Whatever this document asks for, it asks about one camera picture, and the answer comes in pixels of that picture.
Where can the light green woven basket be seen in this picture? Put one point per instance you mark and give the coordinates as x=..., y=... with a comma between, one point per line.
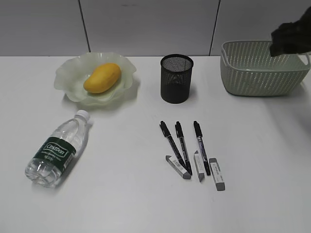
x=248, y=69

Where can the grey white eraser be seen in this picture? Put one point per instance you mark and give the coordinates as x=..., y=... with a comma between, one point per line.
x=178, y=167
x=217, y=175
x=199, y=166

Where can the black marker pen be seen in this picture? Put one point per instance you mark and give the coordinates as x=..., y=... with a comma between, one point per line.
x=199, y=137
x=180, y=136
x=167, y=135

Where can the yellow mango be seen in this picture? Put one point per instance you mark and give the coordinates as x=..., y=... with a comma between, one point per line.
x=102, y=78

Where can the frosted green wavy plate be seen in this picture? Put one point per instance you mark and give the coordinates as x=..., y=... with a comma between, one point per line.
x=72, y=74

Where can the black mesh pen holder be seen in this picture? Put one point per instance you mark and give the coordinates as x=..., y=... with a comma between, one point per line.
x=176, y=72

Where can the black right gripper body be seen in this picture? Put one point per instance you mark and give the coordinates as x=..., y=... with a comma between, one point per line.
x=293, y=37

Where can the clear water bottle green label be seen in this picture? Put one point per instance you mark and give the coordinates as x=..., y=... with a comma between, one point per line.
x=57, y=152

